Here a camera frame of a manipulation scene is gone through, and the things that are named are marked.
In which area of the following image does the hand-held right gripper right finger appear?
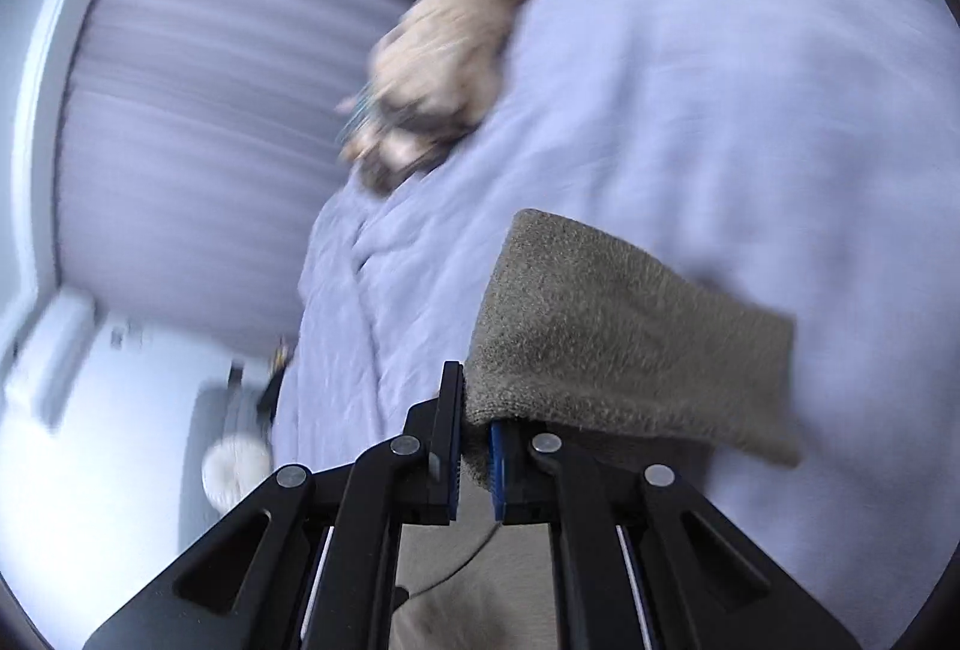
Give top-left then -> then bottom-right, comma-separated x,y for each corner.
486,417 -> 863,650

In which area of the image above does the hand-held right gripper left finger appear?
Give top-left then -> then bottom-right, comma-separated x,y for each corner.
82,361 -> 466,650

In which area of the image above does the taupe fleece cloth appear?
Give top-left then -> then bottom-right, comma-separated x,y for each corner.
459,207 -> 803,493

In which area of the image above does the pile of beige clothes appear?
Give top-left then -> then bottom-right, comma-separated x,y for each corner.
337,0 -> 545,195

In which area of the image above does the grey quilted chair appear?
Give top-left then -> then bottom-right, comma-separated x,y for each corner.
196,384 -> 272,450

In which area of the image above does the white round cushion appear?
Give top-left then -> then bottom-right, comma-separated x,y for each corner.
201,436 -> 275,513

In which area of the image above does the pale lilac bed sheet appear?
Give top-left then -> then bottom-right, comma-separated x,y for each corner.
270,0 -> 960,650

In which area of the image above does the white air conditioner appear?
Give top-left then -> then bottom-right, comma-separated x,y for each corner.
0,288 -> 113,435

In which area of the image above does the grey pleated curtain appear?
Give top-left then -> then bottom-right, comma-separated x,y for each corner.
56,0 -> 436,338

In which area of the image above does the dark hanging strap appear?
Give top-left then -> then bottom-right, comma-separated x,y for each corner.
256,333 -> 292,420

